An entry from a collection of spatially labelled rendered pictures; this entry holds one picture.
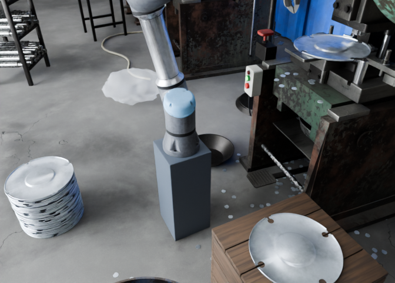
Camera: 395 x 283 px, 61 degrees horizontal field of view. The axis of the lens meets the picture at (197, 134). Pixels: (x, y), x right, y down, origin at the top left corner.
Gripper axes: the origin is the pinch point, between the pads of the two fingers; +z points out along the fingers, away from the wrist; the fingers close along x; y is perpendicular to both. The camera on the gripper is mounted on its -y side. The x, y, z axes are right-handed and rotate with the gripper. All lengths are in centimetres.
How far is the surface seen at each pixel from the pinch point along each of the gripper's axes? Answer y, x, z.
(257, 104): -14, -28, 43
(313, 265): 61, 5, 63
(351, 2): -6.9, 18.7, 3.9
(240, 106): -79, -65, 74
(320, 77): -2.3, 5.1, 29.2
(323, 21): -201, -16, 56
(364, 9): -6.7, 22.7, 7.1
